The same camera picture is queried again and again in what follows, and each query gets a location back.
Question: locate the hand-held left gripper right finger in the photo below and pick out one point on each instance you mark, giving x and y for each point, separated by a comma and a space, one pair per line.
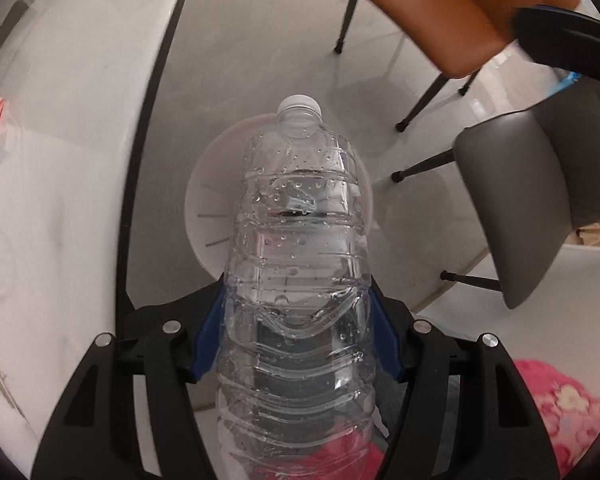
387, 335

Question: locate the blue face mask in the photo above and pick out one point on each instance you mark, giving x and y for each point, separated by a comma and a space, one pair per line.
569, 81

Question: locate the white round bin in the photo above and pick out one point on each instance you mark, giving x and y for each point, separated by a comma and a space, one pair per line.
210, 210

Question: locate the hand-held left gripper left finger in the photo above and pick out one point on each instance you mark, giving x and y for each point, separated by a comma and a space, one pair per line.
207, 330

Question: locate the clear plastic bottle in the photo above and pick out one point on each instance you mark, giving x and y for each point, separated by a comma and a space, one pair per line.
295, 260

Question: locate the brown chair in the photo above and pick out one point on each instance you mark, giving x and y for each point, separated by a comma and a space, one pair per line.
440, 10

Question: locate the pink floral cloth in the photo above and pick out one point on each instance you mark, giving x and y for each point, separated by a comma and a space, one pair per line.
565, 410

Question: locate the grey chair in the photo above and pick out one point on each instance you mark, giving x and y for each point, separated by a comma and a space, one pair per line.
520, 185

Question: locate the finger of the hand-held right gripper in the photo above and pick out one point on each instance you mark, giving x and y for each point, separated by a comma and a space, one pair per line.
575, 22
555, 47

